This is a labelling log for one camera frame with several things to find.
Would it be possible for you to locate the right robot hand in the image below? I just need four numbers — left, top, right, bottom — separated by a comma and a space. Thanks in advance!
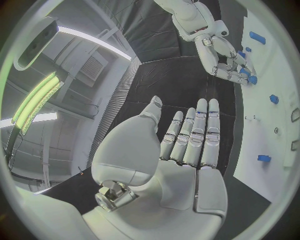
193, 34, 258, 87

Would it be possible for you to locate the grey oblong camera housing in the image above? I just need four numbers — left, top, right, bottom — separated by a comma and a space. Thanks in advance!
13, 16, 60, 72

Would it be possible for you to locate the blue block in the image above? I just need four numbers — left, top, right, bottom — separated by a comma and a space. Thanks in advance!
256, 154, 272, 163

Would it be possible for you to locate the glowing light bar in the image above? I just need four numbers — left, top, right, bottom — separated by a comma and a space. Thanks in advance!
10, 71, 65, 136

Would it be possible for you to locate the blue long cylinder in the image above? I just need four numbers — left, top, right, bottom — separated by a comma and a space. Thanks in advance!
248, 31, 267, 45

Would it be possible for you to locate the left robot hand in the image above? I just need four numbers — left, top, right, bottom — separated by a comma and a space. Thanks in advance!
81, 95, 230, 240

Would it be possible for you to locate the white task board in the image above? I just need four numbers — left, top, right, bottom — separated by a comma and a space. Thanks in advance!
232, 9, 300, 204

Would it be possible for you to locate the blue gear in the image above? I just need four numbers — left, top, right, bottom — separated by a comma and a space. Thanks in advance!
247, 74, 259, 86

